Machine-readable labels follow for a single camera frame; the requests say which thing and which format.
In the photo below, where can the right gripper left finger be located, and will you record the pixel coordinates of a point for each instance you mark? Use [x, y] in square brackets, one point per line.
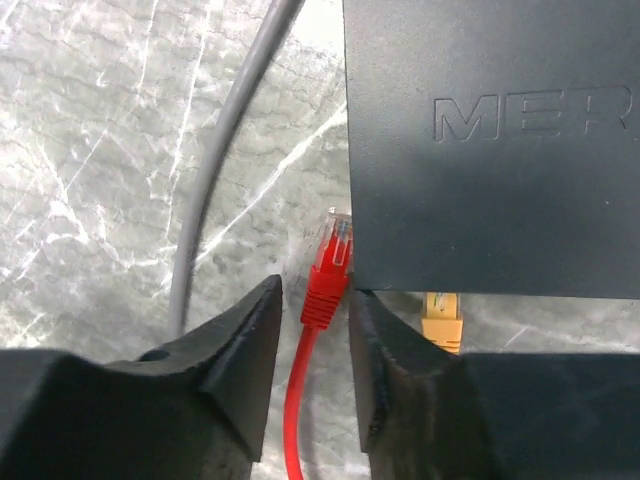
[192, 408]

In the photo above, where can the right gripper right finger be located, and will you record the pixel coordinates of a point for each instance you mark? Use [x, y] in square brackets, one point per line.
[424, 413]

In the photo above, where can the black network switch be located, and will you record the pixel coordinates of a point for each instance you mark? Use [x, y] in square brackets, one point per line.
[494, 146]

